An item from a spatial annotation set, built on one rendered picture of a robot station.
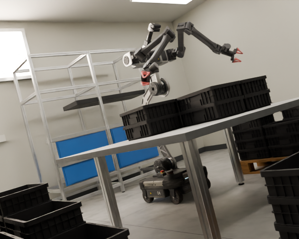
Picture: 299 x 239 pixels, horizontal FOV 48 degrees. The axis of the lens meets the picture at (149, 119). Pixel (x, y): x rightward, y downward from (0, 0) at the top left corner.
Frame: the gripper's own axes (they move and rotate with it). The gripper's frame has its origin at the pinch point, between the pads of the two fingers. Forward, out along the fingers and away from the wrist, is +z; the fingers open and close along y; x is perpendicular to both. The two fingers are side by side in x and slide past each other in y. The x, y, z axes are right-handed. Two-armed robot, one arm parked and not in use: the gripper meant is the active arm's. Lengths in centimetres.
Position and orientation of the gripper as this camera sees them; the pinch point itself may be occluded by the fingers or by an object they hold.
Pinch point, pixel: (144, 81)
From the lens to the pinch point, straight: 251.5
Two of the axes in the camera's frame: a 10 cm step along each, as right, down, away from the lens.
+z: -1.6, 5.0, -8.5
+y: -0.5, 8.6, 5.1
